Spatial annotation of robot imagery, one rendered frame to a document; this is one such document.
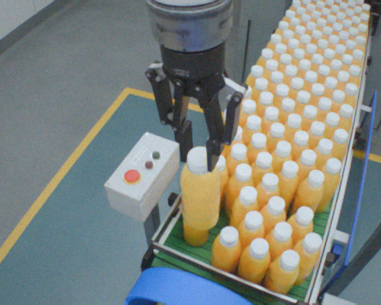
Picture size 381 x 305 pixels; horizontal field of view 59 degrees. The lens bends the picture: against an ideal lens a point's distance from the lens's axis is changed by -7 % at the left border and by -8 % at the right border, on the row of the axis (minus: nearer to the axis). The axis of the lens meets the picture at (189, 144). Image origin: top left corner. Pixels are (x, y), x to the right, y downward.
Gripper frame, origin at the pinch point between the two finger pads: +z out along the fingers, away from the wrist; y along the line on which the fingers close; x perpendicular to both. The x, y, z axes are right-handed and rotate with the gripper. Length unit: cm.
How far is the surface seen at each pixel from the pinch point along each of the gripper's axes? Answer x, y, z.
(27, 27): 172, -280, 139
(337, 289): 22, 42, 86
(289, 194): 22.8, 14.1, 39.0
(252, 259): -0.6, 11.6, 32.4
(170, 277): -16.0, 1.6, 15.1
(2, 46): 135, -277, 135
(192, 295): -17.5, 6.5, 13.6
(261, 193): 17.3, 7.6, 34.5
